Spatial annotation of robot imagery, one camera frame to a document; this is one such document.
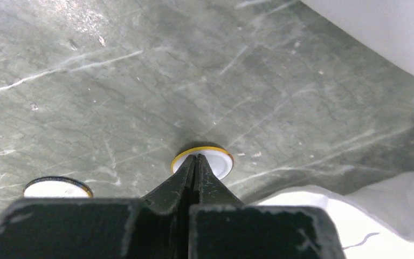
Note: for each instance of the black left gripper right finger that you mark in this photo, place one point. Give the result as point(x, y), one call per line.
point(221, 226)

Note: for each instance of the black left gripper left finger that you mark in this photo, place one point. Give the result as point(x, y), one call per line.
point(154, 226)

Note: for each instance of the white button-up shirt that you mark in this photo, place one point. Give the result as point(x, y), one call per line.
point(377, 221)

